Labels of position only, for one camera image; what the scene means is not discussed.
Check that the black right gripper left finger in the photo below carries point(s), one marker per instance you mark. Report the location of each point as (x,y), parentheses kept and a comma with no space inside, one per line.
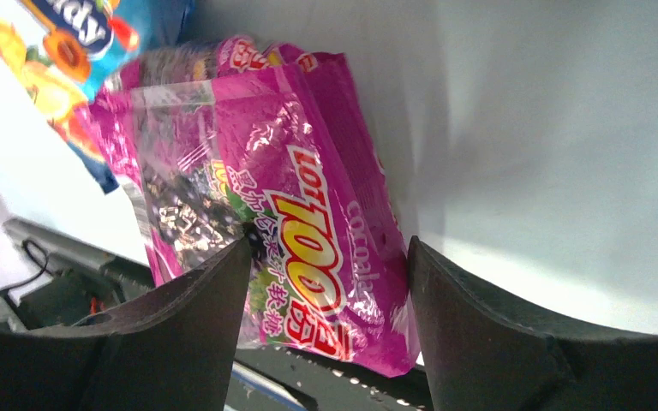
(169,349)

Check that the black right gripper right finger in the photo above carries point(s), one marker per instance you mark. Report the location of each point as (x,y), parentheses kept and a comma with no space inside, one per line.
(487,349)

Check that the magenta grape candy bag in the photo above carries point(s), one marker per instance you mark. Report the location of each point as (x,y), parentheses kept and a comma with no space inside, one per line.
(214,143)

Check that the blue fruit candy bag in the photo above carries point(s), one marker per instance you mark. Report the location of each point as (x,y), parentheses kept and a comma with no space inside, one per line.
(63,51)

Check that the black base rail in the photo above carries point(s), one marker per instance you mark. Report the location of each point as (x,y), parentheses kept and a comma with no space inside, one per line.
(68,281)

